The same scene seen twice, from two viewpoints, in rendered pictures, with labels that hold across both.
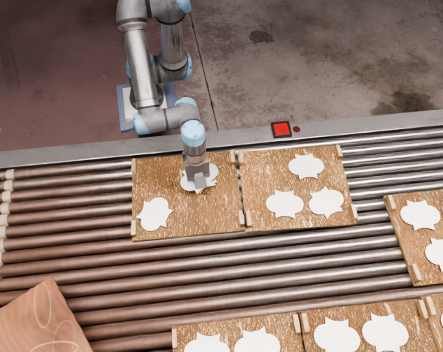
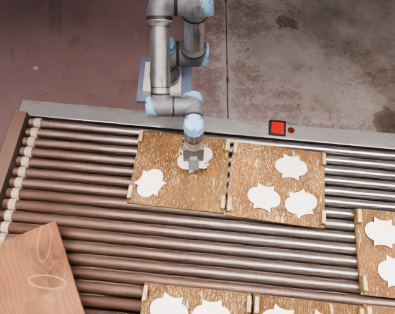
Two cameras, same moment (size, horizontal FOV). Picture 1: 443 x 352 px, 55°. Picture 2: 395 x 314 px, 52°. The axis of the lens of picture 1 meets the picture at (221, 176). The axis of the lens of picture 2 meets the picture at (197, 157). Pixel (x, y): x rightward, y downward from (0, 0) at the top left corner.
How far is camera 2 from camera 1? 20 cm
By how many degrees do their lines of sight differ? 7
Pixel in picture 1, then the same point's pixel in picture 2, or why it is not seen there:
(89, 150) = (106, 114)
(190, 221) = (179, 195)
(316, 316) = (268, 301)
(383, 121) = (372, 138)
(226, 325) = (190, 291)
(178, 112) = (184, 104)
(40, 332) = (38, 265)
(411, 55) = not seen: outside the picture
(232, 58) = (255, 38)
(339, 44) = (360, 42)
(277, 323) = (232, 299)
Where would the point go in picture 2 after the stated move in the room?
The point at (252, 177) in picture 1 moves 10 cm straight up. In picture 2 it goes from (241, 167) to (243, 157)
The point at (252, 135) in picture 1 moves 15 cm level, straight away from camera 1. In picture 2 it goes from (250, 128) to (258, 102)
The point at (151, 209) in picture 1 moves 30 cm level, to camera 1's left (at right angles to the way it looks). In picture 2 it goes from (147, 178) to (80, 164)
